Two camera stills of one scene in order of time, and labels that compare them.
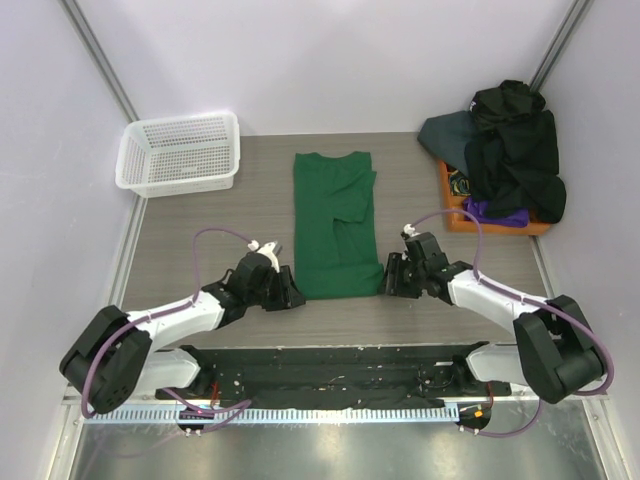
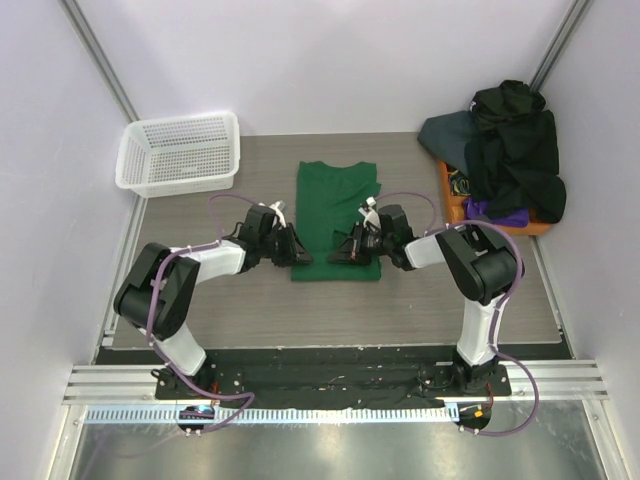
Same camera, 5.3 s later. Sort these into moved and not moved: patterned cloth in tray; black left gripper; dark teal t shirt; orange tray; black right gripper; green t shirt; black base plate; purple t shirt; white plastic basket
Moved: black right gripper; black left gripper; green t shirt
Not moved: black base plate; orange tray; patterned cloth in tray; purple t shirt; white plastic basket; dark teal t shirt
